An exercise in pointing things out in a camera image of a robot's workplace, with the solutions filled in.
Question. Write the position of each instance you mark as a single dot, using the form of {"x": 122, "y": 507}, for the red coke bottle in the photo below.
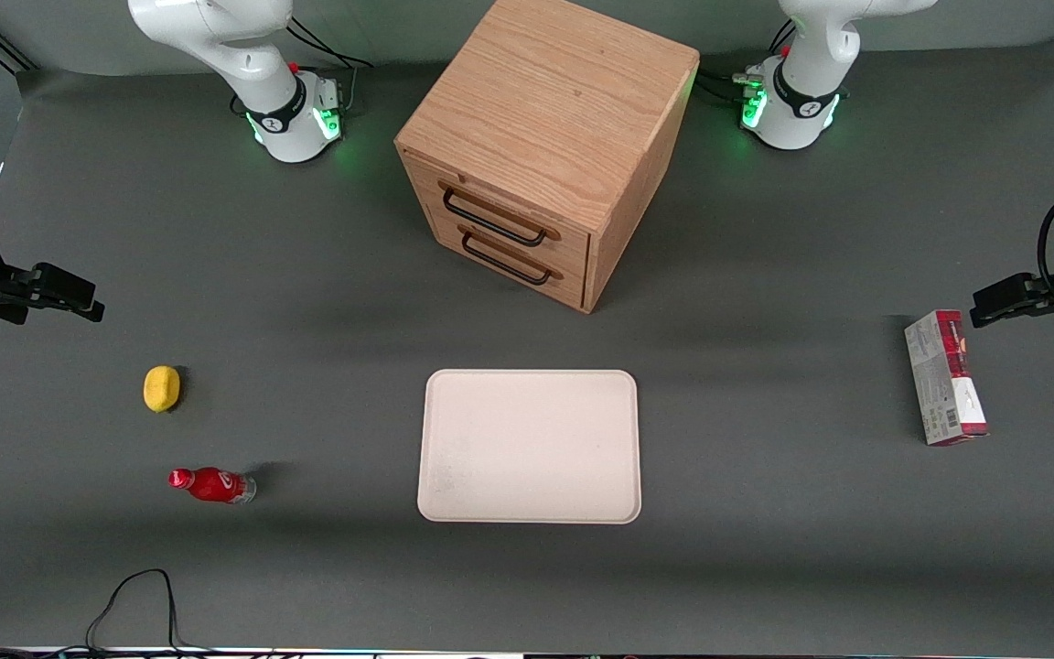
{"x": 211, "y": 484}

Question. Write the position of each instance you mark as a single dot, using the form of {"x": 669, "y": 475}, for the red plaid cardboard box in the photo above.
{"x": 943, "y": 384}

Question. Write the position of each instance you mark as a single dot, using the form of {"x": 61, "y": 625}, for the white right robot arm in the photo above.
{"x": 216, "y": 37}

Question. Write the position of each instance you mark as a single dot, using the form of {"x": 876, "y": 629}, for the wooden drawer front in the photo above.
{"x": 454, "y": 240}
{"x": 573, "y": 249}

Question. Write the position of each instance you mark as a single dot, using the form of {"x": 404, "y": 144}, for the black metal frame rail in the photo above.
{"x": 13, "y": 50}

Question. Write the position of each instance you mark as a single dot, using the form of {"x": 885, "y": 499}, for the beige plastic tray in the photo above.
{"x": 529, "y": 447}

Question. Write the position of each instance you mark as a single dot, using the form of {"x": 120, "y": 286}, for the yellow lemon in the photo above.
{"x": 161, "y": 389}

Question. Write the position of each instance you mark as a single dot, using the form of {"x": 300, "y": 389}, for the wooden drawer cabinet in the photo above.
{"x": 545, "y": 101}

